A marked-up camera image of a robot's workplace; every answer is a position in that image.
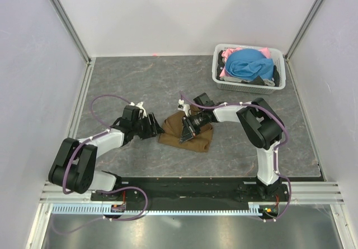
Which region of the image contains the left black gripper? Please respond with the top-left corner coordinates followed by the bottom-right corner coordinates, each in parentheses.
top-left (132, 112), bottom-right (164, 140)

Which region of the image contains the white slotted cable duct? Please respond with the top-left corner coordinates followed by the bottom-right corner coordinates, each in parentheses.
top-left (51, 203), bottom-right (279, 216)

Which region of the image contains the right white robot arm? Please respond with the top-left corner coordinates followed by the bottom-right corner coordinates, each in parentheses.
top-left (178, 93), bottom-right (286, 201)

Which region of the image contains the brown cloth napkin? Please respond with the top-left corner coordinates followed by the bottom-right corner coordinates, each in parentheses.
top-left (158, 105), bottom-right (214, 153)

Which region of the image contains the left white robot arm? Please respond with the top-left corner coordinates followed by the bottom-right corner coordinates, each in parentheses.
top-left (48, 105), bottom-right (164, 194)

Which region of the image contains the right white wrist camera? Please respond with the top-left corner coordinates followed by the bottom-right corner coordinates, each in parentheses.
top-left (177, 99), bottom-right (191, 117)

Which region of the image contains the white plastic basket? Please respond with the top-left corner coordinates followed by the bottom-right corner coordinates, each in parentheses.
top-left (212, 44), bottom-right (286, 95)

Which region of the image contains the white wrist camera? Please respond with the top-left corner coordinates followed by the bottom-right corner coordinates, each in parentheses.
top-left (177, 99), bottom-right (191, 117)
top-left (130, 101), bottom-right (148, 119)

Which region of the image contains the blue cloth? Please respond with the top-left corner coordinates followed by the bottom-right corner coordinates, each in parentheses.
top-left (224, 49), bottom-right (274, 81)

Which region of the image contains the aluminium frame post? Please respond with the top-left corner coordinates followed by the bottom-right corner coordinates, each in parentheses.
top-left (49, 0), bottom-right (91, 64)
top-left (285, 0), bottom-right (325, 61)

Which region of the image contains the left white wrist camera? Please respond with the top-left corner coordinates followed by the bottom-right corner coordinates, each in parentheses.
top-left (130, 101), bottom-right (148, 119)

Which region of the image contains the grey cloth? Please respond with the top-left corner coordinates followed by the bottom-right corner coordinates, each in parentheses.
top-left (220, 76), bottom-right (276, 87)

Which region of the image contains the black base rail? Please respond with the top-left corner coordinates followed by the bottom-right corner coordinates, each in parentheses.
top-left (91, 177), bottom-right (290, 212)

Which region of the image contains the left aluminium frame post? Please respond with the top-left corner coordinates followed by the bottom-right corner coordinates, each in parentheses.
top-left (49, 0), bottom-right (91, 64)

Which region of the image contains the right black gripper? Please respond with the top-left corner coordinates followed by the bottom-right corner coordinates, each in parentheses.
top-left (180, 111), bottom-right (207, 144)

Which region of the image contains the right aluminium frame post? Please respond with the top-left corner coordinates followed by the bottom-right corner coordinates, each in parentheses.
top-left (285, 0), bottom-right (325, 61)

